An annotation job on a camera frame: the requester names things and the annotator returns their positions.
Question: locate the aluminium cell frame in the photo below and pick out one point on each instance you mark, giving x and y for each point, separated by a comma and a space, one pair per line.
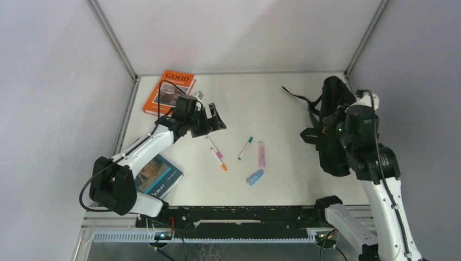
197, 36

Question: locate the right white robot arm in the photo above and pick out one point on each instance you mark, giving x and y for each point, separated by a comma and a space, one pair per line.
376, 167

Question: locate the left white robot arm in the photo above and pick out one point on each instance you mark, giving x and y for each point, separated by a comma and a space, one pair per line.
112, 183

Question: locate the pink highlighter pen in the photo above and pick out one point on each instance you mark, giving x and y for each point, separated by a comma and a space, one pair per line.
261, 155

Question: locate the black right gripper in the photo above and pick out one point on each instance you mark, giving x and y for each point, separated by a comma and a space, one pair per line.
330, 120

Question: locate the black student backpack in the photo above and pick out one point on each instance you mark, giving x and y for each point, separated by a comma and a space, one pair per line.
332, 156

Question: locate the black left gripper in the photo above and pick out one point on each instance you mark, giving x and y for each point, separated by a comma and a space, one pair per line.
213, 124

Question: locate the orange Good Morning book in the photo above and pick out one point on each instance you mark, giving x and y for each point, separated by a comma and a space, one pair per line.
165, 92

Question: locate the green capped white marker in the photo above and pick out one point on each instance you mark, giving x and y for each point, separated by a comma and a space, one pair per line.
248, 142

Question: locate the teal humor book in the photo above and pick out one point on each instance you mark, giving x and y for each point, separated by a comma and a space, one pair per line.
158, 177

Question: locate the white slotted cable duct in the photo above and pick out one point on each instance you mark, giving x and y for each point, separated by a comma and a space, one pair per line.
163, 237

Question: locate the black front mounting rail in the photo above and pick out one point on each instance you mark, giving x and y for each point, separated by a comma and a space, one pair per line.
236, 221

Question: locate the orange capped white marker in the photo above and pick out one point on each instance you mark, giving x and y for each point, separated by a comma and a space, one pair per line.
223, 166

